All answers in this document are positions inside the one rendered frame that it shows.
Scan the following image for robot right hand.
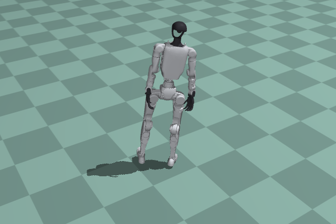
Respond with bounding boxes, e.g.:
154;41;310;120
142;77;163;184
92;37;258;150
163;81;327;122
184;91;195;111

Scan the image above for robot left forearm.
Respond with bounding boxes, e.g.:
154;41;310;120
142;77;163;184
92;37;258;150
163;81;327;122
145;65;156;92

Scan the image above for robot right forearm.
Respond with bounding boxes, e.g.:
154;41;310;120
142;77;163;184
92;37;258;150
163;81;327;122
188;71;196;95

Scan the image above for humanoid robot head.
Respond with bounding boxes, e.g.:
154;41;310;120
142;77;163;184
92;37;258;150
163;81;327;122
170;22;187;47

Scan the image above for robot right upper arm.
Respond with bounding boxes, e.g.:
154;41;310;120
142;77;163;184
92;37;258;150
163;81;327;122
186;47;197;77

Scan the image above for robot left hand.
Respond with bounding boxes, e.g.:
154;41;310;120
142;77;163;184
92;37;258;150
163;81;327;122
145;88;154;109

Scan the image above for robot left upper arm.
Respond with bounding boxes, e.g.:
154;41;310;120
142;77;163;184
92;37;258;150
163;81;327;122
151;43;166;73

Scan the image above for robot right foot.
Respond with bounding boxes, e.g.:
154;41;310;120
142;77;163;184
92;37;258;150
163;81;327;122
167;154;177;166

